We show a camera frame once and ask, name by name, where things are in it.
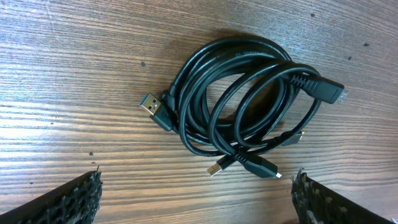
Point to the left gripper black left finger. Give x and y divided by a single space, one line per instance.
77 201

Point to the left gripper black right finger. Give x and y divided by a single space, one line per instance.
315 203

